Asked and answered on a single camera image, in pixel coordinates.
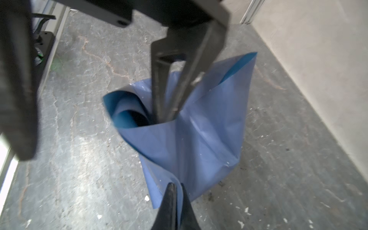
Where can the aluminium mounting rail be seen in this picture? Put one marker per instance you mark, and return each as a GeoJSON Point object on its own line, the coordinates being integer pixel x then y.
{"type": "Point", "coordinates": [19, 95]}

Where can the light blue wrapping paper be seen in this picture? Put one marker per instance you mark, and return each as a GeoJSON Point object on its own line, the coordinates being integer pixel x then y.
{"type": "Point", "coordinates": [202, 145]}

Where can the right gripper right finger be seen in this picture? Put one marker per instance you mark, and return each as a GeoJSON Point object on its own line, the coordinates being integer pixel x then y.
{"type": "Point", "coordinates": [188, 220]}

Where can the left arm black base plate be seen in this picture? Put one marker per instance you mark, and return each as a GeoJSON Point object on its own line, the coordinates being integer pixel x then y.
{"type": "Point", "coordinates": [43, 43]}

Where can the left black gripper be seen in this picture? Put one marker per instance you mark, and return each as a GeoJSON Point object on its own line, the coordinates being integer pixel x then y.
{"type": "Point", "coordinates": [197, 47]}

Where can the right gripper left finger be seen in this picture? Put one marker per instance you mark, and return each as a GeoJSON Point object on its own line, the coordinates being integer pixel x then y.
{"type": "Point", "coordinates": [166, 218]}

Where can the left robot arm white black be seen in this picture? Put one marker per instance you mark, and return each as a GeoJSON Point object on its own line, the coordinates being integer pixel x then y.
{"type": "Point", "coordinates": [196, 35]}

